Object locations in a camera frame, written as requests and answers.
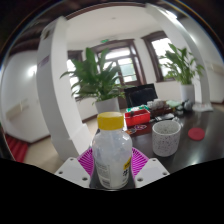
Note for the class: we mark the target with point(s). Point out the dark wood framed window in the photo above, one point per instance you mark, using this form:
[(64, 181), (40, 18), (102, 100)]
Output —
[(75, 56), (160, 50)]

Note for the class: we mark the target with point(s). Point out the green exit sign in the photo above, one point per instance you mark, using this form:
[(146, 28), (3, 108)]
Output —
[(105, 41)]

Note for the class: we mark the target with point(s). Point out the flat black device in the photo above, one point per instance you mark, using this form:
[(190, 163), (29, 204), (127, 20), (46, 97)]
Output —
[(163, 117)]

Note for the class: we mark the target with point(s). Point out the green plant in white pot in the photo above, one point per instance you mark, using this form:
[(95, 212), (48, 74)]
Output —
[(187, 91), (107, 105)]

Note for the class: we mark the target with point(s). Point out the red plastic box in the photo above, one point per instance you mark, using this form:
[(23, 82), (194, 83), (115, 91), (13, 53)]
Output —
[(137, 118)]

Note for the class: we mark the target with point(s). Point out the clear yellow-capped drink bottle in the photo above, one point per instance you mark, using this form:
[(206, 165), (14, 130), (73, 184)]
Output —
[(111, 150)]

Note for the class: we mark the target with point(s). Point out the dark wood glazed double door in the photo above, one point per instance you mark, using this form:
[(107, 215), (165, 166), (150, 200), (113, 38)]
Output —
[(125, 66)]

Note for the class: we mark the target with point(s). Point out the dark tray of small jars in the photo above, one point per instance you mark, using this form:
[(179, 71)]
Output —
[(160, 108)]

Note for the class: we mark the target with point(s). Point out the white printed paper sheet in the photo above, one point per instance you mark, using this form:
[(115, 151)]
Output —
[(201, 107)]

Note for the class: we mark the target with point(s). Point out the white wall radiator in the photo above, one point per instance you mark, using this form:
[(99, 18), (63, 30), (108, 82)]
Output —
[(16, 110)]

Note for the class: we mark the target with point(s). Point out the small round colourful badge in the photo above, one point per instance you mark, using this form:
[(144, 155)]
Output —
[(130, 131), (140, 127)]

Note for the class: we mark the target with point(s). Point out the pale green box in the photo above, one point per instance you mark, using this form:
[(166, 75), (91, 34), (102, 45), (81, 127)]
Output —
[(173, 103)]

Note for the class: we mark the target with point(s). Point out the grey round dumbbell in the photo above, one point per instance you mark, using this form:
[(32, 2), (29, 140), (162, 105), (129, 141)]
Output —
[(186, 106)]

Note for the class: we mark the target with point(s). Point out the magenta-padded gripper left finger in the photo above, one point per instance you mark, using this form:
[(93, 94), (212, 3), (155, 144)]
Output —
[(71, 171)]

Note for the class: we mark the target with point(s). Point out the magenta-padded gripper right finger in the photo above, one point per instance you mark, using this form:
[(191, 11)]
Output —
[(151, 171)]

